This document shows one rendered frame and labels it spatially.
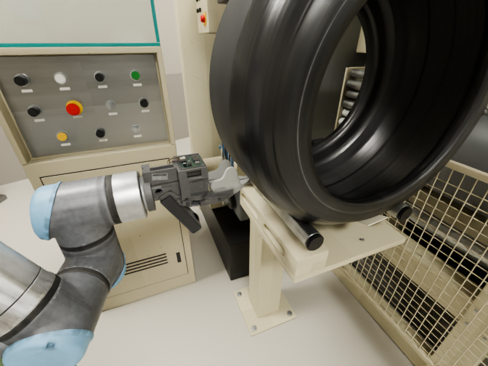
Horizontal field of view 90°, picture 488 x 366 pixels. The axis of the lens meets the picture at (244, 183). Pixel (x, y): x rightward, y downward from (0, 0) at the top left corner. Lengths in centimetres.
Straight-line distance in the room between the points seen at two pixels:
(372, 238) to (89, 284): 68
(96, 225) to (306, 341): 121
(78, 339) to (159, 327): 111
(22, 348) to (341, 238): 68
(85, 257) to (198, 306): 111
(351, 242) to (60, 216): 67
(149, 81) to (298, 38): 80
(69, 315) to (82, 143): 82
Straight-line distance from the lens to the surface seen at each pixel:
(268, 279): 127
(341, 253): 72
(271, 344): 145
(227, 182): 50
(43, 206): 49
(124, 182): 46
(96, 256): 52
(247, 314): 150
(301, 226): 59
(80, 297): 47
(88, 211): 47
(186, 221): 52
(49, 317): 44
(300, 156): 41
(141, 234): 133
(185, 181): 46
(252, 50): 39
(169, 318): 156
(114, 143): 116
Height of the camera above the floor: 129
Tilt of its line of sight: 30 degrees down
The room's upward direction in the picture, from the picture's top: straight up
